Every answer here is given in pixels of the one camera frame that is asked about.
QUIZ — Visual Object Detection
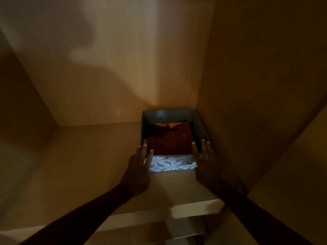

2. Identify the person's left hand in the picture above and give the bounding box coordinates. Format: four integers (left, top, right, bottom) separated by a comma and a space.
120, 139, 154, 197

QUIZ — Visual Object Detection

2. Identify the person's right hand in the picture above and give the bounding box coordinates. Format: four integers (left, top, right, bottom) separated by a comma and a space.
191, 139, 223, 192

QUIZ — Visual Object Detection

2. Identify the leaf-patterned storage box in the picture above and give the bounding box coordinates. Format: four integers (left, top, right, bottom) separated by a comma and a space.
140, 108, 211, 173

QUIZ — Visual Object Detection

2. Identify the person's right forearm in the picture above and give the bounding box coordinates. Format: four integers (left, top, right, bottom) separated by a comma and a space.
217, 181, 308, 245

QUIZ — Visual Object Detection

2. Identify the person's left forearm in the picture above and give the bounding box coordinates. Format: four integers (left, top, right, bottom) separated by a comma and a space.
20, 183, 134, 245

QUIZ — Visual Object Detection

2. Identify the maroon folded garment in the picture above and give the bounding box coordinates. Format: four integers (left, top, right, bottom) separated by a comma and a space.
146, 122, 195, 156

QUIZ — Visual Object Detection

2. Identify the yellow folded garment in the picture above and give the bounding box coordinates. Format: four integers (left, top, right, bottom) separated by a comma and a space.
154, 119, 191, 129

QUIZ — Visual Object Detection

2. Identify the wooden wardrobe door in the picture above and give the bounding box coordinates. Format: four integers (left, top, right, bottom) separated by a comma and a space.
246, 106, 327, 245

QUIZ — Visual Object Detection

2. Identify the wooden wardrobe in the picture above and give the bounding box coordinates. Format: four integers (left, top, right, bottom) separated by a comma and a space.
0, 0, 327, 245

